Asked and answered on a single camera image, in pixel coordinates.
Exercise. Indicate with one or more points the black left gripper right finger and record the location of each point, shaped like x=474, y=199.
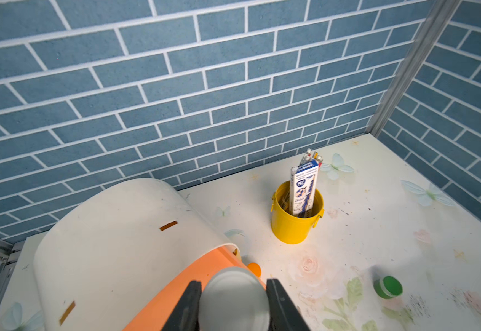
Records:
x=284, y=315

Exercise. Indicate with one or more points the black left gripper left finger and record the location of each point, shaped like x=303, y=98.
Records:
x=185, y=316

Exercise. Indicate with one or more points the orange top drawer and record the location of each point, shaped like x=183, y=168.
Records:
x=156, y=313

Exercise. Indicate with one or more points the white paint can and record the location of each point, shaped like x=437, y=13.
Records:
x=234, y=299

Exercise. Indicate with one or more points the green paint can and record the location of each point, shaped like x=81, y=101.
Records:
x=388, y=287

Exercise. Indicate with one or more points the white round drawer cabinet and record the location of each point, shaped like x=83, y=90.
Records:
x=101, y=264

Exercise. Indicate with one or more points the yellow metal bucket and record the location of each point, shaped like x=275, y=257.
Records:
x=291, y=229

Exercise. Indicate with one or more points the blue white pencil box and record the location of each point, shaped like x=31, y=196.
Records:
x=302, y=188

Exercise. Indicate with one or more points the pencils in bucket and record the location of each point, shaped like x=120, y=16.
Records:
x=311, y=155

